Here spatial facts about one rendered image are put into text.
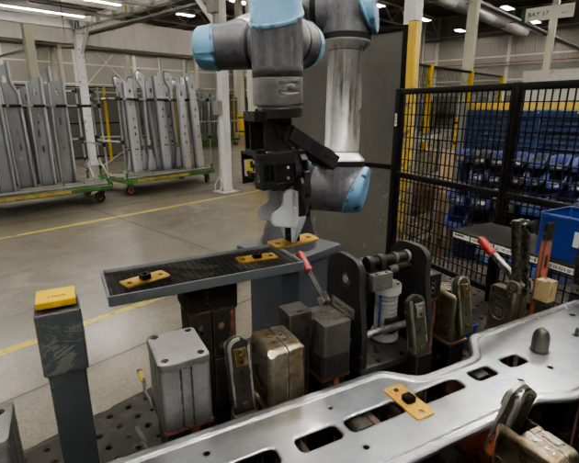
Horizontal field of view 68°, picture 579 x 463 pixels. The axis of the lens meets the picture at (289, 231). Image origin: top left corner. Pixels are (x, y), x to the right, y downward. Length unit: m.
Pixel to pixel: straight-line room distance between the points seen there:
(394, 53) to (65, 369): 2.85
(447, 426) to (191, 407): 0.39
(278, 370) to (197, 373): 0.14
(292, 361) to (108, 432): 0.62
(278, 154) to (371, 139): 2.70
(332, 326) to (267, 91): 0.43
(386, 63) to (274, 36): 2.66
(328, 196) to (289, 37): 0.51
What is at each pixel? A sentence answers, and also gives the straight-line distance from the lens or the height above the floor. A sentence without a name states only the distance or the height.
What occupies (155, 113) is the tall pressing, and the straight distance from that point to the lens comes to 8.72.
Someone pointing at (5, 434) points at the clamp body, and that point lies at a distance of 0.71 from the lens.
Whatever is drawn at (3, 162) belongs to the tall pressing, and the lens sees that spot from 7.30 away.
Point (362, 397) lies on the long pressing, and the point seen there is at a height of 1.00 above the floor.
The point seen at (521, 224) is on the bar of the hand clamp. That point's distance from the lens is 1.11.
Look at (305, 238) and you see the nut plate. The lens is 0.73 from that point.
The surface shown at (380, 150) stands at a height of 1.16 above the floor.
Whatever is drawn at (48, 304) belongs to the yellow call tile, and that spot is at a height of 1.16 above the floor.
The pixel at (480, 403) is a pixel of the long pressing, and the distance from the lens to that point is 0.82.
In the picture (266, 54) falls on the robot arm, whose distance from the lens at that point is 0.64.
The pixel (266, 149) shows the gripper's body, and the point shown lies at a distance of 0.65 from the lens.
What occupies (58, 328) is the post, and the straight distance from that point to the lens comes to 0.82.
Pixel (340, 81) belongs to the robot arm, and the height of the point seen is 1.52.
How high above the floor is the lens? 1.46
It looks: 16 degrees down
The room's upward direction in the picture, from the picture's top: straight up
